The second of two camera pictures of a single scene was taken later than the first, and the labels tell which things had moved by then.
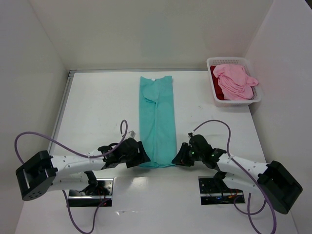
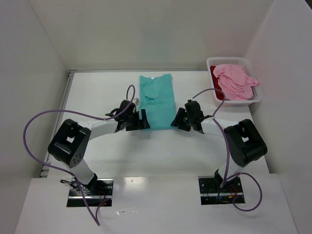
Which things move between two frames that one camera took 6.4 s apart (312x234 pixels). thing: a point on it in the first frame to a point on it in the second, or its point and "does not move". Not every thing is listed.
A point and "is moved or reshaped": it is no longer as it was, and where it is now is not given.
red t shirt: (218, 91) does not move
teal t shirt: (157, 120) is moved or reshaped
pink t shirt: (235, 84) does not move
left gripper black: (140, 153) to (136, 122)
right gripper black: (183, 153) to (182, 119)
